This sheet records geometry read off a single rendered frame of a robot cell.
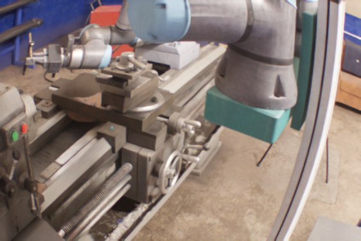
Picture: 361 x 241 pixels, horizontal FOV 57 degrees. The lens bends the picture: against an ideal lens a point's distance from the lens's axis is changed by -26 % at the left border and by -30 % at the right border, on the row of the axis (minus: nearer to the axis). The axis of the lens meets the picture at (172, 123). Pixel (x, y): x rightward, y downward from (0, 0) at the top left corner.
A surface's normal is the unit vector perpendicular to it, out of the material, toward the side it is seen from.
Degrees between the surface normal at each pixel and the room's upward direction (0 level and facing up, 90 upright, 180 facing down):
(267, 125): 90
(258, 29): 109
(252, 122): 90
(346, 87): 90
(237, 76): 70
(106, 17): 90
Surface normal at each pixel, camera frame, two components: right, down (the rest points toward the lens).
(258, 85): -0.21, 0.11
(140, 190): -0.41, 0.40
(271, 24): 0.37, 0.56
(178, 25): 0.25, 0.74
